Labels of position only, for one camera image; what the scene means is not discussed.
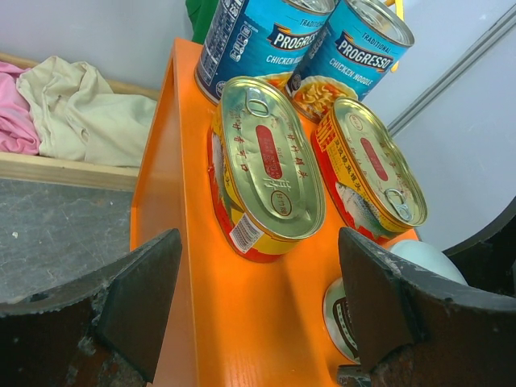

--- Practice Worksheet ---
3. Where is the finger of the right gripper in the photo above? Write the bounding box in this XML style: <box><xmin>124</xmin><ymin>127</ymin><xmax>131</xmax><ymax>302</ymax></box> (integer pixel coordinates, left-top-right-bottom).
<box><xmin>336</xmin><ymin>364</ymin><xmax>372</xmax><ymax>387</ymax></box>

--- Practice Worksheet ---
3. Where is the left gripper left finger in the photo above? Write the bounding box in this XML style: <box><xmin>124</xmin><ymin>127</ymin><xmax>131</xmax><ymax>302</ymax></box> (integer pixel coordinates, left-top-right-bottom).
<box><xmin>1</xmin><ymin>229</ymin><xmax>182</xmax><ymax>386</ymax></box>

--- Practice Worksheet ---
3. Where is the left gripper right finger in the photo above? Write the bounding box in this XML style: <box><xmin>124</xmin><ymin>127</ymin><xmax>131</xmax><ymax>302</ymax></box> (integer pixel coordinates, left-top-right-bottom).
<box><xmin>337</xmin><ymin>227</ymin><xmax>516</xmax><ymax>387</ymax></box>

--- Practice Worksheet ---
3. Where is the can with white lid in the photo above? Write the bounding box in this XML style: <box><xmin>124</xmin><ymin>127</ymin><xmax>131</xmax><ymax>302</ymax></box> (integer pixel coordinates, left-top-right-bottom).
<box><xmin>322</xmin><ymin>239</ymin><xmax>468</xmax><ymax>364</ymax></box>

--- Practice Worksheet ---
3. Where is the oval red sardine tin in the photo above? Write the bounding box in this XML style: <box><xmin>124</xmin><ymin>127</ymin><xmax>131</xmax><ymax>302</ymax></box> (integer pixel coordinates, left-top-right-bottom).
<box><xmin>207</xmin><ymin>77</ymin><xmax>326</xmax><ymax>263</ymax></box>

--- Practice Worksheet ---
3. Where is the blue soup can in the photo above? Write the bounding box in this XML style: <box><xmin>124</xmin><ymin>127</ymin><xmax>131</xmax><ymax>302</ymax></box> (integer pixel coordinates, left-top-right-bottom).
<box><xmin>195</xmin><ymin>1</ymin><xmax>335</xmax><ymax>103</ymax></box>

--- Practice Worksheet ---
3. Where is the orange box counter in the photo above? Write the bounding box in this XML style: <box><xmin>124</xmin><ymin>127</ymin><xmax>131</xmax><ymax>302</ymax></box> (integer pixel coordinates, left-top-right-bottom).
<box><xmin>129</xmin><ymin>36</ymin><xmax>422</xmax><ymax>387</ymax></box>

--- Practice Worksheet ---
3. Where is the wooden tray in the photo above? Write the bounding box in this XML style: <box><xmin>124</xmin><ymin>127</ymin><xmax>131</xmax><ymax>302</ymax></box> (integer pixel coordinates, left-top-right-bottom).
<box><xmin>0</xmin><ymin>51</ymin><xmax>161</xmax><ymax>193</ymax></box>

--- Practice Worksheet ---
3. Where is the pink cloth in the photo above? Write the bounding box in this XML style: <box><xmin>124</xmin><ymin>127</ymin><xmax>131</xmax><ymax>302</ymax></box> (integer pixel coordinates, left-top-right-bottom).
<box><xmin>1</xmin><ymin>62</ymin><xmax>40</xmax><ymax>156</ymax></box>

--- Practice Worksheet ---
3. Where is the beige cloth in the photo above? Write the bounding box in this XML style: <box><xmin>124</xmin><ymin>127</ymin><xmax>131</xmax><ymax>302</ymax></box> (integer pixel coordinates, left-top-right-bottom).
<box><xmin>16</xmin><ymin>56</ymin><xmax>156</xmax><ymax>168</ymax></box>

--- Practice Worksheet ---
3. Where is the aluminium corner profile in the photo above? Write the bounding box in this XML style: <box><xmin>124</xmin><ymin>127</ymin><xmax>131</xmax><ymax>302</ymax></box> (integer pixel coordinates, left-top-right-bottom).
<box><xmin>389</xmin><ymin>5</ymin><xmax>515</xmax><ymax>135</ymax></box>

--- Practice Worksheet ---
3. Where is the yellow plastic hanger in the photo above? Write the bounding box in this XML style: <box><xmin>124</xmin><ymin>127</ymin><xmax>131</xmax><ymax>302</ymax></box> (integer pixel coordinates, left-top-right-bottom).
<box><xmin>385</xmin><ymin>0</ymin><xmax>404</xmax><ymax>73</ymax></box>

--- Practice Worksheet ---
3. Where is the green tank top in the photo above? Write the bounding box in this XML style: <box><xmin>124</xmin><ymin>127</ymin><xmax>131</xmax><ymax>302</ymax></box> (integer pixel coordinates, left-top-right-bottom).
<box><xmin>185</xmin><ymin>0</ymin><xmax>218</xmax><ymax>44</ymax></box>

